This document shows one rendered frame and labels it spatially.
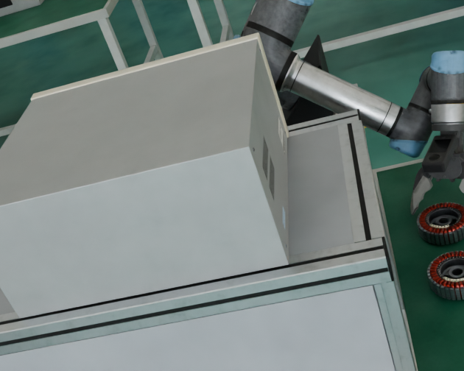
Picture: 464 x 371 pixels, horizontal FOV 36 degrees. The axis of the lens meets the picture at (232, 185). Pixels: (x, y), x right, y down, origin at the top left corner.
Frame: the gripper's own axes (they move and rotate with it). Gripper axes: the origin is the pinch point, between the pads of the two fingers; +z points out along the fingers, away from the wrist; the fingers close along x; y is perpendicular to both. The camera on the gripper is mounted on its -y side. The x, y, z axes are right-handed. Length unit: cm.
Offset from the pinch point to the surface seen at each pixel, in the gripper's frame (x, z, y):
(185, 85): 24, -29, -59
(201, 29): 191, -68, 178
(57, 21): 259, -74, 135
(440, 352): -8.0, 19.5, -28.3
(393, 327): -9, 8, -53
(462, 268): -7.4, 7.5, -12.8
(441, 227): -0.5, 1.2, -4.0
